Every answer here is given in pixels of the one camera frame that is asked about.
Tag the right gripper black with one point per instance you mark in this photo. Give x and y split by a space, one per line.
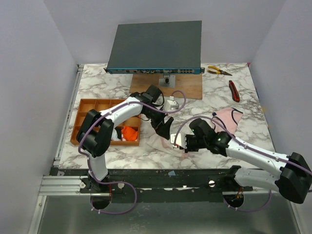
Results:
187 143

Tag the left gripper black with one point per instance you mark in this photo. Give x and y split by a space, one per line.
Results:
163 129

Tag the white pink-trimmed underwear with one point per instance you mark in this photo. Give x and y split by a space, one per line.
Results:
163 145

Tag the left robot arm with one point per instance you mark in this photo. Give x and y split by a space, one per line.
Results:
96 131

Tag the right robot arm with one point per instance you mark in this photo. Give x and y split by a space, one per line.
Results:
289 175

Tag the pink navy-trimmed underwear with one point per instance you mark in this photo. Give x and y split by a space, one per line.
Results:
228 118

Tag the orange rolled cloth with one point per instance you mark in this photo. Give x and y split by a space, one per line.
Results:
128 133

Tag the white rolled cloth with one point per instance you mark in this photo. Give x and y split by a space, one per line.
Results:
116 135

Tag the red black utility knife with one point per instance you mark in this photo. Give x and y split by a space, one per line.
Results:
233 89

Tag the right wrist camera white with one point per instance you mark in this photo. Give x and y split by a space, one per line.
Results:
178 141

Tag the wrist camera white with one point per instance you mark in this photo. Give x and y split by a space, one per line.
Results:
178 141
171 105

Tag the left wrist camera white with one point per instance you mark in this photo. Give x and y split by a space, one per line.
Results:
171 105

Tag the black mounting rail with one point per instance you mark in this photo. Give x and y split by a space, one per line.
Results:
164 186

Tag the grey metal stand bracket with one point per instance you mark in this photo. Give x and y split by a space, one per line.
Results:
167 81

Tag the yellow handled pliers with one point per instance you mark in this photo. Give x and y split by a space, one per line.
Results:
217 71

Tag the network switch grey blue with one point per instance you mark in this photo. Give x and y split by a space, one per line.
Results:
157 48

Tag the aluminium frame rail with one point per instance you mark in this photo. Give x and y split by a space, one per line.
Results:
59 184

